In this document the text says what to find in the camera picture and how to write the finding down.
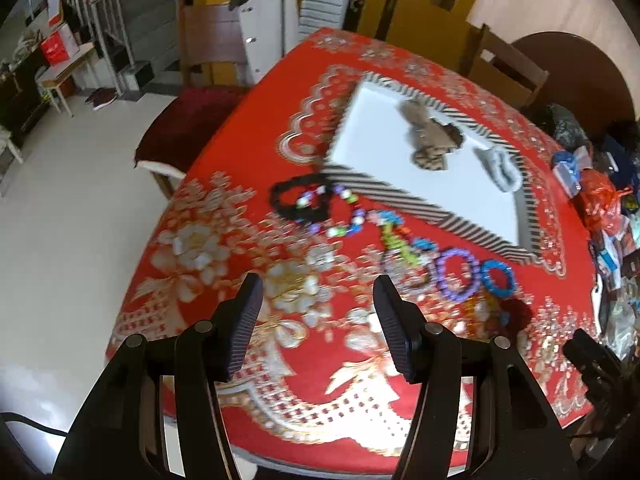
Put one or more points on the metal stair railing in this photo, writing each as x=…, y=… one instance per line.
x=107, y=15

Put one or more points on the blue packet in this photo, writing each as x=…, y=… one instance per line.
x=567, y=172

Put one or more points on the orange plastic bag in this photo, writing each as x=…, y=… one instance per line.
x=597, y=200

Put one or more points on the open-back wooden chair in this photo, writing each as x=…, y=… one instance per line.
x=520, y=77

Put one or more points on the red bow hair clip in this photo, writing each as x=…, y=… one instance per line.
x=520, y=312

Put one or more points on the pile of assorted packets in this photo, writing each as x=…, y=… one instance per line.
x=617, y=270

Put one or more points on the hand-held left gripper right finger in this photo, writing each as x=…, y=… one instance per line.
x=395, y=325

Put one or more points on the striped white tray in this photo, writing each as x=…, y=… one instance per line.
x=380, y=135

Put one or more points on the white fluffy scrunchie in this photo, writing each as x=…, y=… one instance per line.
x=500, y=167

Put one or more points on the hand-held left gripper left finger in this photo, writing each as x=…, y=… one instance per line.
x=245, y=320

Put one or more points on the black plastic bag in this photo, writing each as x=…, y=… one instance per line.
x=570, y=127

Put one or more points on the red box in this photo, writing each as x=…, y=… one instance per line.
x=60, y=47

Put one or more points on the white jacket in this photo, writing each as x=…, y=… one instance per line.
x=265, y=20

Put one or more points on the white plastic chair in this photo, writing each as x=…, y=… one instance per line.
x=9, y=142

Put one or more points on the black cabinet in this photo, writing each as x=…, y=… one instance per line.
x=20, y=95

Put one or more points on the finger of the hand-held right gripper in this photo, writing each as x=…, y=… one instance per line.
x=595, y=365

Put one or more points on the glossy wooden chair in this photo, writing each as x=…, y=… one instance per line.
x=430, y=30

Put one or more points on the brown wooden chair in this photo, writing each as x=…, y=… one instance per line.
x=210, y=30

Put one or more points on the dark red shoes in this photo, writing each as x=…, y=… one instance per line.
x=102, y=97

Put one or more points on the red floral tablecloth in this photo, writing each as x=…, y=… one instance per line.
x=240, y=160

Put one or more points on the dark red seat cushion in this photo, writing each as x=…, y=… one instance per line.
x=190, y=120

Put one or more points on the dark brown round table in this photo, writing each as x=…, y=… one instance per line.
x=575, y=65

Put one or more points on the beige leopard hair bow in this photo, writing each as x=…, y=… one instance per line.
x=425, y=135

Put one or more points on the small white table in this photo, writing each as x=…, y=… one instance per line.
x=62, y=75

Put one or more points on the white bin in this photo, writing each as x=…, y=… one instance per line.
x=137, y=75

